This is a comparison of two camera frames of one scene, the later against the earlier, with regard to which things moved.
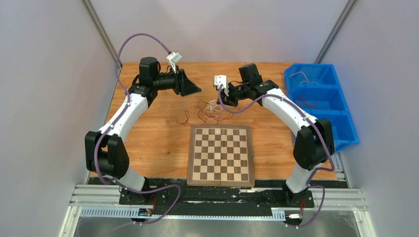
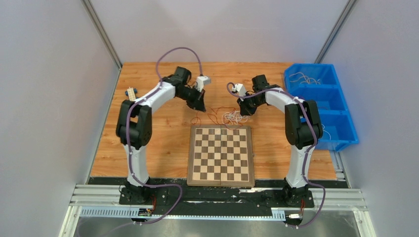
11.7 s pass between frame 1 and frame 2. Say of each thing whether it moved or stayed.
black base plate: stayed
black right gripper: moved
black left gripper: moved
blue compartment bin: stayed
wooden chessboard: stayed
